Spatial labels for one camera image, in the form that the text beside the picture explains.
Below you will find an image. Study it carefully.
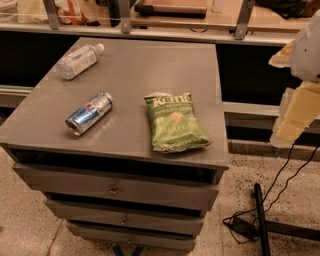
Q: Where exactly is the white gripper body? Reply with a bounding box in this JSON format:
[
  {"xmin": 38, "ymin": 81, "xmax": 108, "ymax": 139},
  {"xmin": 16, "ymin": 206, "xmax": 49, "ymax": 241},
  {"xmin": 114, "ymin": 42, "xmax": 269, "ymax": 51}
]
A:
[{"xmin": 290, "ymin": 10, "xmax": 320, "ymax": 82}]

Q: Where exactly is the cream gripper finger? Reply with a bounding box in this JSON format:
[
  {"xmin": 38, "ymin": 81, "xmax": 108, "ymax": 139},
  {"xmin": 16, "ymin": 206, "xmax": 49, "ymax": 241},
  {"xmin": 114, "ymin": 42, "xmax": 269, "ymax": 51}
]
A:
[
  {"xmin": 270, "ymin": 81, "xmax": 320, "ymax": 148},
  {"xmin": 269, "ymin": 42, "xmax": 293, "ymax": 68}
]

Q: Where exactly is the clear blue plastic water bottle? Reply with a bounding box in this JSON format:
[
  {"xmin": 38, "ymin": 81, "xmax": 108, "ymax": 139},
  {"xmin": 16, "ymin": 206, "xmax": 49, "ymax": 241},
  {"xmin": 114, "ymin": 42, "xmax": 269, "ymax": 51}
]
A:
[{"xmin": 56, "ymin": 43, "xmax": 105, "ymax": 80}]

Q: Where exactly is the blue silver redbull can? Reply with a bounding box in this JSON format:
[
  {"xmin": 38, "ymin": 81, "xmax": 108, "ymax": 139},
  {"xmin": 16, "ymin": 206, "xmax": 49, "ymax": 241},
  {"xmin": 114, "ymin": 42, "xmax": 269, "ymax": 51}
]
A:
[{"xmin": 65, "ymin": 92, "xmax": 113, "ymax": 136}]

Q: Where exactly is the black metal floor stand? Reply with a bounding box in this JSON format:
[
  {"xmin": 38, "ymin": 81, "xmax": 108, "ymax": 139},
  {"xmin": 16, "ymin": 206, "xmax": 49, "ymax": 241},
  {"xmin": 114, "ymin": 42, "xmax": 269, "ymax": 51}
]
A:
[{"xmin": 254, "ymin": 183, "xmax": 320, "ymax": 256}]

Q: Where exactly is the green jalapeno chips bag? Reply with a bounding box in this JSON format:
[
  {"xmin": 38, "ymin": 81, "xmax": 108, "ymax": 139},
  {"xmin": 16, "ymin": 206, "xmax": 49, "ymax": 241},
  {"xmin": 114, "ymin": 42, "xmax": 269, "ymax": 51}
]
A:
[{"xmin": 144, "ymin": 92, "xmax": 210, "ymax": 153}]

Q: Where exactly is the top cabinet drawer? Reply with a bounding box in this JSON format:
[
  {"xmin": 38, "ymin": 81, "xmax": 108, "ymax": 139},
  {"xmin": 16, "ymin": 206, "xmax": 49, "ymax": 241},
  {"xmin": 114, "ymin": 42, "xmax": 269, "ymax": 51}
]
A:
[{"xmin": 13, "ymin": 163, "xmax": 218, "ymax": 211}]

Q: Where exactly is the cabinet drawer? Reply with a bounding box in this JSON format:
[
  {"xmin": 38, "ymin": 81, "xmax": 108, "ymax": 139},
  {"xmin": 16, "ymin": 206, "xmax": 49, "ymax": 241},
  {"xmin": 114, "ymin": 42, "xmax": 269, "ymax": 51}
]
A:
[
  {"xmin": 45, "ymin": 199, "xmax": 203, "ymax": 237},
  {"xmin": 13, "ymin": 163, "xmax": 218, "ymax": 211},
  {"xmin": 66, "ymin": 222, "xmax": 196, "ymax": 251}
]

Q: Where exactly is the black power adapter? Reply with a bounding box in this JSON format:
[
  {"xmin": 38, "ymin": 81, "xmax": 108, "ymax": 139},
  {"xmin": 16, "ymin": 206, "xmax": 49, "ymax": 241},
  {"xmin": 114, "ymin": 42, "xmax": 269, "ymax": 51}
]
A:
[{"xmin": 231, "ymin": 217, "xmax": 259, "ymax": 240}]

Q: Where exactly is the grey drawer cabinet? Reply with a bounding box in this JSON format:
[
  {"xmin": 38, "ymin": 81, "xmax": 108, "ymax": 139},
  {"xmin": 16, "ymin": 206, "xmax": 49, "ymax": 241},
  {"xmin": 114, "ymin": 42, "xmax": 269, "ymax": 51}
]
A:
[{"xmin": 1, "ymin": 39, "xmax": 229, "ymax": 240}]

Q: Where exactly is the middle cabinet drawer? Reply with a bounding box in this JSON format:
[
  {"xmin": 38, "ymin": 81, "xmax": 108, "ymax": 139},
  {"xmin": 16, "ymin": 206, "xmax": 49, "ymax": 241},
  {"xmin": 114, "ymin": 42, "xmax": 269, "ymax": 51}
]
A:
[{"xmin": 45, "ymin": 199, "xmax": 203, "ymax": 237}]

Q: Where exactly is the bottom cabinet drawer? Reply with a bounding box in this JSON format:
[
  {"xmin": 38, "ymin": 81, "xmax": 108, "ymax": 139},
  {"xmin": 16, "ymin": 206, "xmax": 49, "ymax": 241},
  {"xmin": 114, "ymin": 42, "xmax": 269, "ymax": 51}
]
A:
[{"xmin": 66, "ymin": 222, "xmax": 196, "ymax": 251}]

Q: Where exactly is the grey metal bracket right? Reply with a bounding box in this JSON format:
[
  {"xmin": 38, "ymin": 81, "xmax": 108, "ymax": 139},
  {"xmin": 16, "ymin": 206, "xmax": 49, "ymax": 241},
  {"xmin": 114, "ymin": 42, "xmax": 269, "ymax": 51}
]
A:
[{"xmin": 234, "ymin": 0, "xmax": 255, "ymax": 40}]

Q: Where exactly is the grey metal bracket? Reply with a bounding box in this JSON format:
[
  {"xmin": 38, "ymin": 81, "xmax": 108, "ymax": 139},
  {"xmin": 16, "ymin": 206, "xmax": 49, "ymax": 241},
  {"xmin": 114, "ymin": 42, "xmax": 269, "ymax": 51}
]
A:
[
  {"xmin": 118, "ymin": 0, "xmax": 131, "ymax": 34},
  {"xmin": 234, "ymin": 0, "xmax": 255, "ymax": 40},
  {"xmin": 43, "ymin": 0, "xmax": 62, "ymax": 30}
]

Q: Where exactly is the black power cable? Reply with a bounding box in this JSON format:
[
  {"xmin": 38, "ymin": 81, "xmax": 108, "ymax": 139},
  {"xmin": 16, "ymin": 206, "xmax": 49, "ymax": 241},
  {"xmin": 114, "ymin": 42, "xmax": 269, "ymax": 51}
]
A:
[{"xmin": 222, "ymin": 141, "xmax": 320, "ymax": 245}]

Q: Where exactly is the grey metal bracket middle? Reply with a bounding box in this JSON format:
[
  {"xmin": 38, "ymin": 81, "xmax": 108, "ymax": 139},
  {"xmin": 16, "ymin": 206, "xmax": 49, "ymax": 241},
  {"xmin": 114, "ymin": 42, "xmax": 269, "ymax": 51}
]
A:
[{"xmin": 118, "ymin": 0, "xmax": 131, "ymax": 34}]

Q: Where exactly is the grey metal bracket left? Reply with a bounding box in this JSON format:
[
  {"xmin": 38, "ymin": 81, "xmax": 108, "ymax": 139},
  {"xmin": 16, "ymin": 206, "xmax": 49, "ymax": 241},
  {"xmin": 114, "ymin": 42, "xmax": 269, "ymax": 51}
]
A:
[{"xmin": 43, "ymin": 0, "xmax": 62, "ymax": 30}]

